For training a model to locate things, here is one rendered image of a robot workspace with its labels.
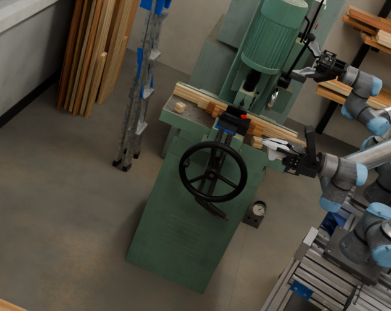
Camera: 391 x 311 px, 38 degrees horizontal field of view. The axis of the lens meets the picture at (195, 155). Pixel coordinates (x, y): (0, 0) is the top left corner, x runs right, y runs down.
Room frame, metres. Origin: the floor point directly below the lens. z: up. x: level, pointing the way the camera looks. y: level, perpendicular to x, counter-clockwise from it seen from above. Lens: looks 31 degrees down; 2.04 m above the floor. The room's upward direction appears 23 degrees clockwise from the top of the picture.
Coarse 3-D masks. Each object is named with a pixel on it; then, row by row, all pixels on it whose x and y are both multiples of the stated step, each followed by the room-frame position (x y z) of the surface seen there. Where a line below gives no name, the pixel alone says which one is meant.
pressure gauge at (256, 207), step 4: (256, 204) 2.09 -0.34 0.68; (260, 204) 2.09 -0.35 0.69; (264, 204) 2.11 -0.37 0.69; (252, 208) 2.09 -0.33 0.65; (256, 208) 2.10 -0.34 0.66; (260, 208) 2.10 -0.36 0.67; (264, 208) 2.10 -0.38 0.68; (256, 212) 2.10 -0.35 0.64; (260, 212) 2.10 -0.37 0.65; (264, 212) 2.09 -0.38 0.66
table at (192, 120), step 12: (168, 108) 2.19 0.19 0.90; (192, 108) 2.28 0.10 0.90; (168, 120) 2.17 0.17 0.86; (180, 120) 2.16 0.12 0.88; (192, 120) 2.17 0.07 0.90; (204, 120) 2.22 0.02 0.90; (192, 132) 2.16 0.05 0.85; (204, 132) 2.16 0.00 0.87; (216, 156) 2.07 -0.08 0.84; (228, 156) 2.07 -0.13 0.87; (252, 156) 2.16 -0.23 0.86; (264, 156) 2.16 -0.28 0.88; (276, 168) 2.16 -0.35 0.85
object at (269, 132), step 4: (200, 100) 2.32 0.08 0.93; (204, 100) 2.32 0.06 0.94; (200, 104) 2.32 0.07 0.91; (204, 104) 2.32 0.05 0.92; (204, 108) 2.32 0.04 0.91; (268, 128) 2.32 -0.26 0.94; (272, 128) 2.33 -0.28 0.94; (264, 132) 2.32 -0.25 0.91; (268, 132) 2.32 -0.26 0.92; (272, 132) 2.31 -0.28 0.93; (276, 132) 2.31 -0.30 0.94; (280, 132) 2.33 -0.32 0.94; (268, 136) 2.31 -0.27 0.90; (272, 136) 2.31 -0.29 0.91; (276, 136) 2.31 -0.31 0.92; (280, 136) 2.31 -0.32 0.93; (284, 136) 2.31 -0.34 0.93; (288, 136) 2.32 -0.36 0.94; (292, 140) 2.31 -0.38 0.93; (296, 140) 2.32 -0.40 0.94; (304, 144) 2.31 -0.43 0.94
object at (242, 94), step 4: (244, 80) 2.41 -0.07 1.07; (240, 88) 2.31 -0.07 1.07; (240, 92) 2.28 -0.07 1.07; (244, 92) 2.28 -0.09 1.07; (248, 92) 2.30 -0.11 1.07; (252, 92) 2.32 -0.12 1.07; (236, 96) 2.28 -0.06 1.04; (240, 96) 2.28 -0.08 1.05; (244, 96) 2.28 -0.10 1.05; (248, 96) 2.28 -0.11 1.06; (252, 96) 2.28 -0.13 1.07; (236, 100) 2.28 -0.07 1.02; (240, 100) 2.28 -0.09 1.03; (248, 100) 2.28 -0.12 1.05; (252, 100) 2.29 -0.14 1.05; (236, 104) 2.28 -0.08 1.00; (248, 104) 2.28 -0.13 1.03; (244, 108) 2.28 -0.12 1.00
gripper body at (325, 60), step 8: (320, 56) 2.22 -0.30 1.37; (328, 56) 2.22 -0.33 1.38; (320, 64) 2.17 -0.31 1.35; (328, 64) 2.18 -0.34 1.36; (336, 64) 2.20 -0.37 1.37; (344, 64) 2.21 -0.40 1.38; (320, 72) 2.20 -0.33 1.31; (328, 72) 2.19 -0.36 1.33; (336, 72) 2.21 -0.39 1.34; (344, 72) 2.19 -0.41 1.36
